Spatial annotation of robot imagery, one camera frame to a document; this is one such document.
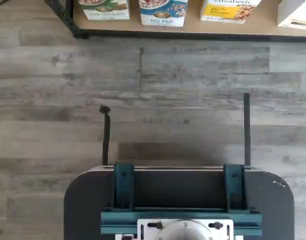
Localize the blue flax plus oatmeal box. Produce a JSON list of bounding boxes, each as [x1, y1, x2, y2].
[[139, 0, 188, 28]]

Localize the dark robot base platform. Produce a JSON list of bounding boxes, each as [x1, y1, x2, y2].
[[63, 166, 296, 240]]

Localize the black metal shelf rack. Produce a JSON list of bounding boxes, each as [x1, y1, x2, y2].
[[44, 0, 306, 45]]

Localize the green apple cinnamon oatmeal box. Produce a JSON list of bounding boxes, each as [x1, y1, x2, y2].
[[78, 0, 130, 21]]

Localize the yellow purely elizabeth box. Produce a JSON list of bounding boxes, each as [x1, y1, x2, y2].
[[200, 0, 262, 25]]

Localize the plain white box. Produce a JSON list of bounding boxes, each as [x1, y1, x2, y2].
[[277, 0, 306, 31]]

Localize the black rod with bent tip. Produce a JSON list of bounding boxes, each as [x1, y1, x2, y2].
[[99, 104, 111, 166]]

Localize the straight black rod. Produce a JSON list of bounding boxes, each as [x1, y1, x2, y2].
[[244, 92, 252, 169]]

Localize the teal metal mounting frame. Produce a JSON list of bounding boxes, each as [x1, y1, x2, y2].
[[100, 163, 263, 237]]

